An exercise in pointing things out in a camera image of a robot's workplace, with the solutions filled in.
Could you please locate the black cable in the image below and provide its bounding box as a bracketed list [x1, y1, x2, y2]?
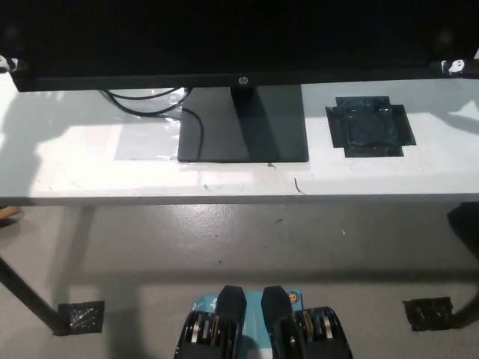
[106, 86, 180, 102]
[181, 107, 205, 160]
[99, 88, 190, 117]

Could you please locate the black bulky object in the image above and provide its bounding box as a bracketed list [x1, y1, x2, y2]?
[447, 201, 479, 259]

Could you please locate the black floor tape patch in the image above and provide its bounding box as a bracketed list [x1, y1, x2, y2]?
[55, 300, 106, 335]
[403, 297, 454, 333]

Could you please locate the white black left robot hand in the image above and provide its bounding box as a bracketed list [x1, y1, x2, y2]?
[0, 22, 30, 75]

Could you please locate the black table leg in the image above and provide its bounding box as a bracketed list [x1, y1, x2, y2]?
[451, 289, 479, 330]
[0, 256, 67, 337]

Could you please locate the clear plastic film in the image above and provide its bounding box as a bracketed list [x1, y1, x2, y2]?
[115, 88, 188, 160]

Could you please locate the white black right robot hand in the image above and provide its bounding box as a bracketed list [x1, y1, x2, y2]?
[429, 28, 479, 80]

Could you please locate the black tape patch on table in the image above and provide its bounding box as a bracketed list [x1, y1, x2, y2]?
[324, 96, 417, 159]

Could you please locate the grey table leg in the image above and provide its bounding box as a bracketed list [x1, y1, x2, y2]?
[50, 206, 96, 304]

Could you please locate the black monitor stand base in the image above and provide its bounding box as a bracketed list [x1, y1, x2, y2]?
[177, 84, 311, 164]

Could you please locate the black HP monitor screen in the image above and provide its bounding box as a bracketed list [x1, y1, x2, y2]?
[10, 0, 435, 93]

